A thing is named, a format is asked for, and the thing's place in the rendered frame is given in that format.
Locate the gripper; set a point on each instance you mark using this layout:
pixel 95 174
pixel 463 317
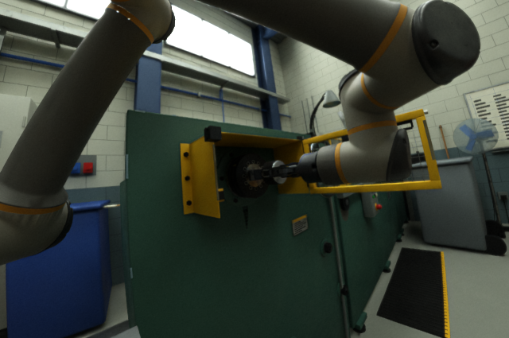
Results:
pixel 308 169

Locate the black ball torque limiter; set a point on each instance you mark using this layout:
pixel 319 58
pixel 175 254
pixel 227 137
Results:
pixel 240 179

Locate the yellow guard door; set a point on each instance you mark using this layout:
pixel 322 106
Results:
pixel 378 186

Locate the yellow warning label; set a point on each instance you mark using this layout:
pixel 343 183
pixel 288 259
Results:
pixel 300 225

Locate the blue steel column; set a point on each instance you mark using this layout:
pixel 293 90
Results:
pixel 147 83
pixel 267 87

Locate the black round knob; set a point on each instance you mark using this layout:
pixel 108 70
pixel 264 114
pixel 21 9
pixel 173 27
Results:
pixel 327 247

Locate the grey desk lamp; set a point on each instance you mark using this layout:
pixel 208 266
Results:
pixel 329 99

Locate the green machine body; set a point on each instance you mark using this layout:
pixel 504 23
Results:
pixel 222 274

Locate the grey box with red button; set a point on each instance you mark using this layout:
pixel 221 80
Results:
pixel 370 204

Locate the grey upright pipe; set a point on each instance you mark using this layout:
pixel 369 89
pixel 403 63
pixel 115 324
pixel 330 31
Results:
pixel 339 258

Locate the black mat with yellow edge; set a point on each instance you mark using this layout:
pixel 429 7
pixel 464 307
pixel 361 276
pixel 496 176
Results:
pixel 413 290

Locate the grey wheeled bin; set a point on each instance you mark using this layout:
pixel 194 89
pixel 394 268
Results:
pixel 453 203

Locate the blue bin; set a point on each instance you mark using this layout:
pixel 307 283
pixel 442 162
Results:
pixel 59 274

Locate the white notice board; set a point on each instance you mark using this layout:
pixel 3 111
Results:
pixel 491 109

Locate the yellow guard frame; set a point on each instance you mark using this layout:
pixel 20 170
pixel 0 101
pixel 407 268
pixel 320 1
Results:
pixel 200 179

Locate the black switch box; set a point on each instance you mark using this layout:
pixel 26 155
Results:
pixel 212 133

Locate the grey wall socket box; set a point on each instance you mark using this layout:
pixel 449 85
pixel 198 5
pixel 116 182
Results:
pixel 84 164

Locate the blue-bladed pedestal fan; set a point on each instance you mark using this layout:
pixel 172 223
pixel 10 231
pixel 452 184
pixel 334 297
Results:
pixel 475 136

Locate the grey wall cabinet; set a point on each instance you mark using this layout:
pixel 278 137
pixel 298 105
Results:
pixel 14 123

